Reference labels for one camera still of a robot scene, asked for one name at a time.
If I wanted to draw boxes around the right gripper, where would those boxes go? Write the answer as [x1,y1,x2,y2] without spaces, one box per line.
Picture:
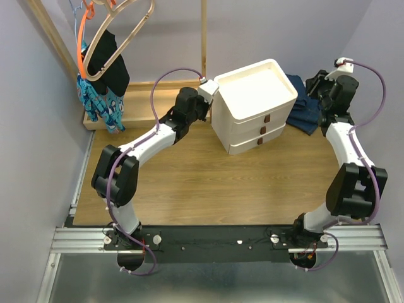
[304,70,340,110]

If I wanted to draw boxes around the white drawer cabinet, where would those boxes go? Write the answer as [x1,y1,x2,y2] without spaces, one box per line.
[211,59,298,155]

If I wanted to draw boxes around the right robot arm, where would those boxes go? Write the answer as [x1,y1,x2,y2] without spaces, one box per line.
[290,69,388,247]

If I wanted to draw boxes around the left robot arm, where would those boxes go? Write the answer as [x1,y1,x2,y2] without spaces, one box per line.
[91,81,218,249]

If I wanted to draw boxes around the folded denim jeans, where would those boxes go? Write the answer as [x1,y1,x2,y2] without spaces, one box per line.
[286,74,321,136]

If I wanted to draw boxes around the wooden clothes rack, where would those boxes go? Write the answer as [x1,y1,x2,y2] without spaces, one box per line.
[25,1,207,129]

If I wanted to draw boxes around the black garment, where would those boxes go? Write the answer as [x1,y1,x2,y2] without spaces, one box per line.
[86,30,131,96]

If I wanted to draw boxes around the blue patterned garment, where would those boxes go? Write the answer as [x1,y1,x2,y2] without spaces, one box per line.
[76,34,130,133]

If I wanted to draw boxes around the wooden hanger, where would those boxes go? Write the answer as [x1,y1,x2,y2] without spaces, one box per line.
[83,0,156,83]

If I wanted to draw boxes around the orange hanger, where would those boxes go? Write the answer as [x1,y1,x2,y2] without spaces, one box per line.
[76,0,116,80]

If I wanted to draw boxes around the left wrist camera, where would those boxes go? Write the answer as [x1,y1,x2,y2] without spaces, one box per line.
[197,77,219,104]

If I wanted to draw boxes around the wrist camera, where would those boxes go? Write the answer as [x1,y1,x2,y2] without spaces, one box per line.
[325,57,354,81]
[197,77,219,104]

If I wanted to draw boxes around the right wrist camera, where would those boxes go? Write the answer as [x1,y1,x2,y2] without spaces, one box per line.
[325,57,354,81]

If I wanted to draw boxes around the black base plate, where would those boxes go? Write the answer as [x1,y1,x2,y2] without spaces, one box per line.
[104,225,328,264]

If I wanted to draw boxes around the blue wire hanger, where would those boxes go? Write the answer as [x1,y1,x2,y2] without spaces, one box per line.
[68,0,85,44]

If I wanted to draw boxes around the aluminium frame rail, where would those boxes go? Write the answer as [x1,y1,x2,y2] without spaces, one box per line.
[37,131,104,302]

